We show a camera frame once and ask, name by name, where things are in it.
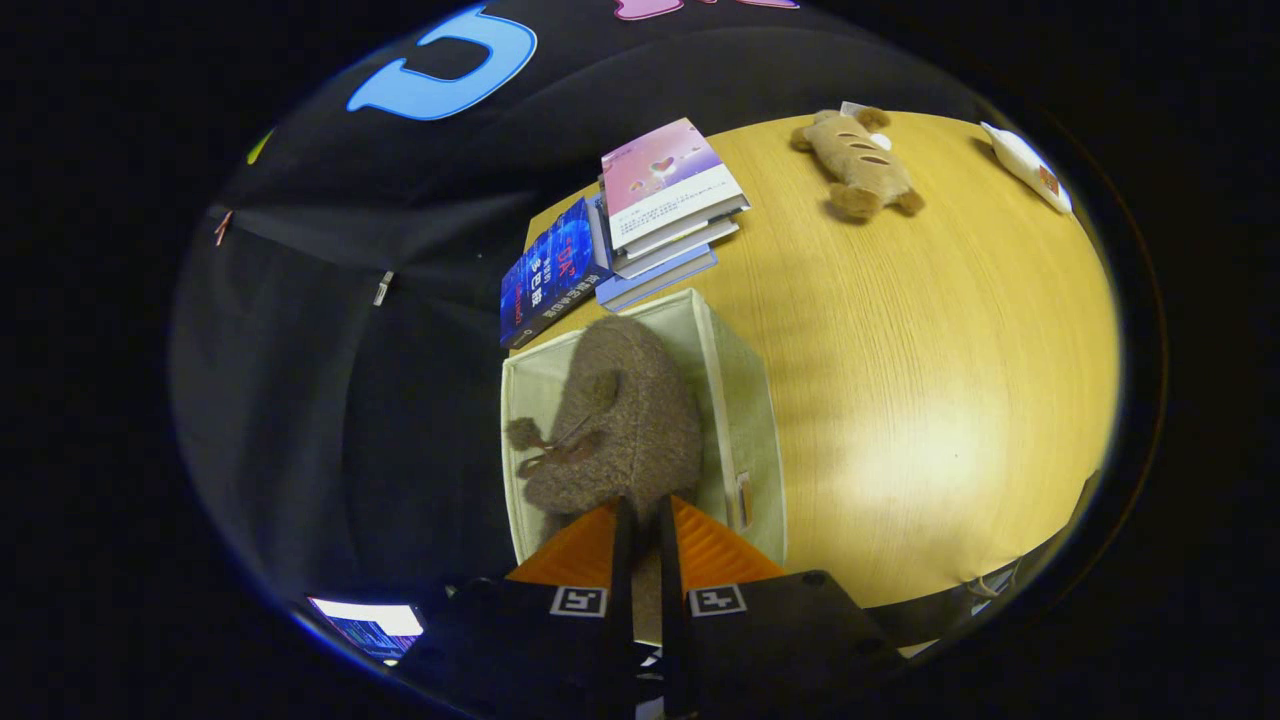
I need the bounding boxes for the pink cover book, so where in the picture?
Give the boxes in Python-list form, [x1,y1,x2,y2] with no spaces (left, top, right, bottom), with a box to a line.
[600,117,751,253]

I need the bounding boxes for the green fabric storage box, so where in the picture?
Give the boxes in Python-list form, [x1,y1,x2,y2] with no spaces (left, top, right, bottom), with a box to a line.
[500,288,789,566]

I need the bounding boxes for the tan bread-shaped plush toy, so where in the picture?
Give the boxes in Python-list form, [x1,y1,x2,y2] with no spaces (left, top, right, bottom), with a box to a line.
[790,105,926,223]

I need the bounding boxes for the dark blue book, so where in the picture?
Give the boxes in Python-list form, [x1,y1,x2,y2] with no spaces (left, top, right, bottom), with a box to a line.
[498,197,613,351]

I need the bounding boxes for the lit computer screen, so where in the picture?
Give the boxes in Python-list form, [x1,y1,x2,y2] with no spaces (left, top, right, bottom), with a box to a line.
[305,596,426,666]

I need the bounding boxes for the white paperback book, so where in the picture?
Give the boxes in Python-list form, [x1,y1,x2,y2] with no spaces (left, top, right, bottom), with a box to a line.
[612,215,743,281]

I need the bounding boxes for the light blue book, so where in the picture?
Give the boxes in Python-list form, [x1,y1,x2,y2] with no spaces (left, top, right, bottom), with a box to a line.
[593,245,719,314]

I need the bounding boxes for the brown fuzzy shoe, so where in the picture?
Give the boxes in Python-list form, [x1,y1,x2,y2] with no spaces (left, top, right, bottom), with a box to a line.
[505,315,704,646]

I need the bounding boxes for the white pouch with red label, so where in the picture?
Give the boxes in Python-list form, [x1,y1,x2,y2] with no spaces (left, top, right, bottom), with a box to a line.
[980,120,1074,216]

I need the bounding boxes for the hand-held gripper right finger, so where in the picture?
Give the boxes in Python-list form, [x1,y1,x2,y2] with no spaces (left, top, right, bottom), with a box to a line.
[658,495,909,720]

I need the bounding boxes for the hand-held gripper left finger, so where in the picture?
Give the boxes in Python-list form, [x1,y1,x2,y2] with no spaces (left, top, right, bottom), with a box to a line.
[395,497,638,720]

